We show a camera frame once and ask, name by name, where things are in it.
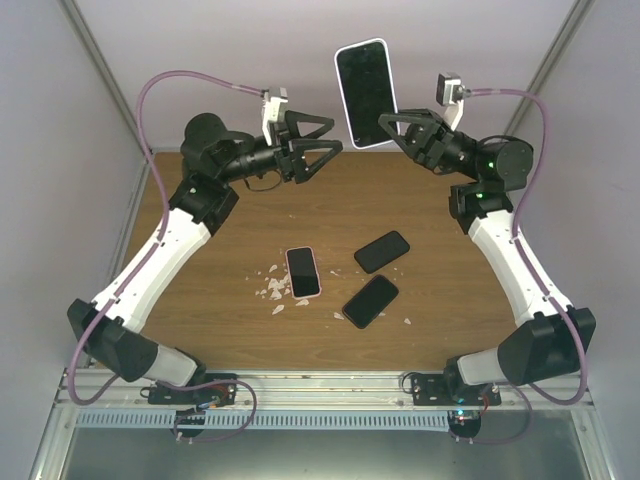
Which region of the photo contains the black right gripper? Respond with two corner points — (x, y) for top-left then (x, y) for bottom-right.
(377, 109), (481, 182)

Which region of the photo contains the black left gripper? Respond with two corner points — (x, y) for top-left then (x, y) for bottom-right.
(221, 111), (344, 184)

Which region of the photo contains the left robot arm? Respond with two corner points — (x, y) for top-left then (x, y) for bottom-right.
(67, 111), (342, 404)

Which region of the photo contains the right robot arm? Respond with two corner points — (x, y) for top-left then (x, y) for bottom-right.
(378, 109), (596, 405)

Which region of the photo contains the black phone upper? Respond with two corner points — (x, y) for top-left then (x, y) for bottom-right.
(354, 230), (410, 274)

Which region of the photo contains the black phone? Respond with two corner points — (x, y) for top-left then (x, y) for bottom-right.
(342, 275), (399, 329)
(354, 230), (410, 274)

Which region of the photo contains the phone in pink case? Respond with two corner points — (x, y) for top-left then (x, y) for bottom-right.
(285, 246), (321, 300)

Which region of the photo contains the black phone lower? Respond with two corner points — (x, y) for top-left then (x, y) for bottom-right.
(342, 275), (399, 329)

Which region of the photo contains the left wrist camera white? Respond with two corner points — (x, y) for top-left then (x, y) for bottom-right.
(261, 87), (288, 146)

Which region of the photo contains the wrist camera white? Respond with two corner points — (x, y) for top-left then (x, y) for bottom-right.
(261, 87), (288, 146)
(436, 73), (466, 131)

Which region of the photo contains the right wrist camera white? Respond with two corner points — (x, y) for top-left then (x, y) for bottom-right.
(436, 73), (466, 131)

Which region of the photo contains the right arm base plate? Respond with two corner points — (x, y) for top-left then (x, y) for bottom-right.
(399, 370), (503, 444)

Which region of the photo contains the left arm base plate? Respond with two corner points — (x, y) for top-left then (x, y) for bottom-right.
(140, 373), (238, 440)

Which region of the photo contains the grey slotted cable duct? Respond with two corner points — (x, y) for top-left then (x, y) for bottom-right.
(76, 408), (449, 432)

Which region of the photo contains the aluminium rail frame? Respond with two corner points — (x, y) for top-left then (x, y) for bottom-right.
(30, 370), (617, 479)

